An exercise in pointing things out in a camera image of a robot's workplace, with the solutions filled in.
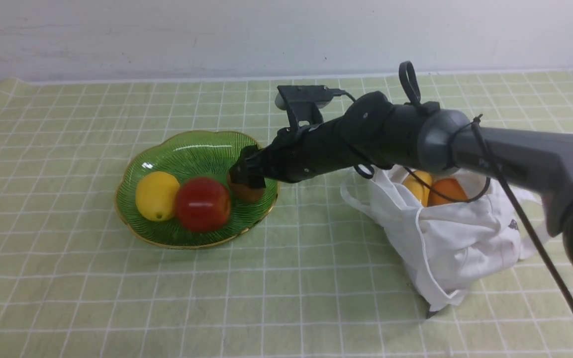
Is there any yellow lemon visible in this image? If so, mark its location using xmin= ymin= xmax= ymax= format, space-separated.
xmin=135 ymin=172 xmax=180 ymax=222

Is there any green glass plate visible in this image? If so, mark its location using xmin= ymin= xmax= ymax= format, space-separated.
xmin=114 ymin=131 xmax=280 ymax=249

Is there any brown kiwi fruit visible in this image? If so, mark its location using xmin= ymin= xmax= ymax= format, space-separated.
xmin=226 ymin=173 xmax=266 ymax=203

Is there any yellow fruit in bag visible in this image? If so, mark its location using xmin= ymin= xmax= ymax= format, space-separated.
xmin=402 ymin=171 xmax=433 ymax=207

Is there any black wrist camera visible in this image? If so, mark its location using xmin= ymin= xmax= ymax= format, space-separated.
xmin=274 ymin=85 xmax=336 ymax=131

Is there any red apple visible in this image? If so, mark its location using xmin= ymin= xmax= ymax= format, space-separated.
xmin=176 ymin=177 xmax=232 ymax=233

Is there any black cable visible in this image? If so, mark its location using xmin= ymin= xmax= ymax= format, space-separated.
xmin=327 ymin=61 xmax=573 ymax=358

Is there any green checkered tablecloth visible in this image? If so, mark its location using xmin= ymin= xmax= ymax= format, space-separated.
xmin=0 ymin=79 xmax=573 ymax=358

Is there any white cloth tote bag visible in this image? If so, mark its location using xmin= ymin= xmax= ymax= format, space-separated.
xmin=340 ymin=166 xmax=537 ymax=317

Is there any orange fruit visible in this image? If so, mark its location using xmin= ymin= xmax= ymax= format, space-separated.
xmin=428 ymin=178 xmax=469 ymax=207

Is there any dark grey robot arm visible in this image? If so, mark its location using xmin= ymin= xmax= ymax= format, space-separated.
xmin=229 ymin=91 xmax=573 ymax=265

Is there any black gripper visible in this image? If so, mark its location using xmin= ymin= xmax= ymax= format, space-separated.
xmin=229 ymin=91 xmax=395 ymax=189

